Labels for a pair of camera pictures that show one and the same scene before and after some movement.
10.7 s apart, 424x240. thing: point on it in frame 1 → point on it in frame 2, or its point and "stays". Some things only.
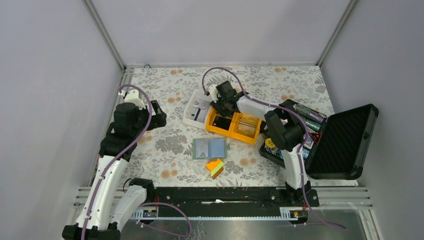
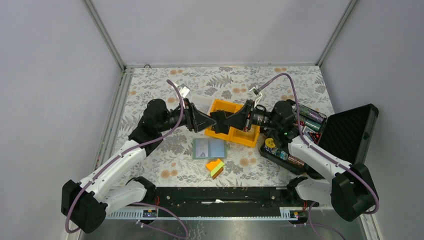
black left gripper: x=158 y=120 → x=195 y=120
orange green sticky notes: x=215 y=167 stays
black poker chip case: x=336 y=148 stays
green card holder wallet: x=210 y=148 stays
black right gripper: x=216 y=105 → x=240 y=119
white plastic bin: x=196 y=112 stays
